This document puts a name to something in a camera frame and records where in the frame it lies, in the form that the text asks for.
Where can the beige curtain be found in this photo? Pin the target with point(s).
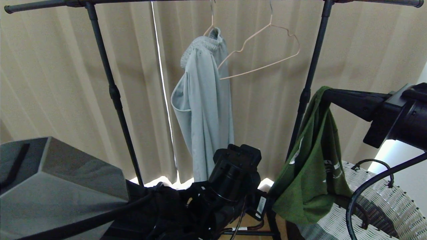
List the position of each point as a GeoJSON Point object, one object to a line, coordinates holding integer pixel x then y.
{"type": "Point", "coordinates": [50, 83]}

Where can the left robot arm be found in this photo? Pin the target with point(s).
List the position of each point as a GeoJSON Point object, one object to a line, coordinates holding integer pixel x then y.
{"type": "Point", "coordinates": [50, 186]}

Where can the black clothes rack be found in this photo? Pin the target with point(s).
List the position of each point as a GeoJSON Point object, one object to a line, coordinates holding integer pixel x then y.
{"type": "Point", "coordinates": [115, 93]}

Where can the green garment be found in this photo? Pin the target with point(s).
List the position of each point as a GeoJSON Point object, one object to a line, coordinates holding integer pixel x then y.
{"type": "Point", "coordinates": [310, 186]}

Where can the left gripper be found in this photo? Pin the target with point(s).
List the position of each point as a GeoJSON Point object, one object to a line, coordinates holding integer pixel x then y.
{"type": "Point", "coordinates": [230, 186]}

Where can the pale grey shorts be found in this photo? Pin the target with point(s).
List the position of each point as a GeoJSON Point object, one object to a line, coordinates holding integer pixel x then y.
{"type": "Point", "coordinates": [206, 116]}

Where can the pink clothes hanger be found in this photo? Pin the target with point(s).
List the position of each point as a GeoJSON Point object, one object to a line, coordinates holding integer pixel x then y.
{"type": "Point", "coordinates": [260, 66]}
{"type": "Point", "coordinates": [212, 20]}

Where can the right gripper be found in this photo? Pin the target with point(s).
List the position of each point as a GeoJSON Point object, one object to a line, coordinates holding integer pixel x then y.
{"type": "Point", "coordinates": [407, 116]}

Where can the white laundry basket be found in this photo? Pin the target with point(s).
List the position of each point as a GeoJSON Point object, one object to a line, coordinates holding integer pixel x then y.
{"type": "Point", "coordinates": [400, 206]}

